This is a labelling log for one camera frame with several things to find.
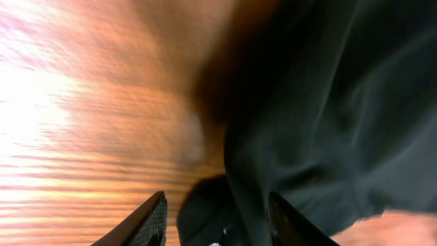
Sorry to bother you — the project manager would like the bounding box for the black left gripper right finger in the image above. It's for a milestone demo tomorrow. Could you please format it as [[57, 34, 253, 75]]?
[[267, 192, 339, 246]]

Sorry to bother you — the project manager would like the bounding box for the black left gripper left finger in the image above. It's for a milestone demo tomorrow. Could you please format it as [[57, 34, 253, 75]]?
[[92, 191, 168, 246]]

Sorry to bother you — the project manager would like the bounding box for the black polo shirt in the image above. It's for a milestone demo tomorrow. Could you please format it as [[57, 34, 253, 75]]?
[[177, 0, 436, 245]]

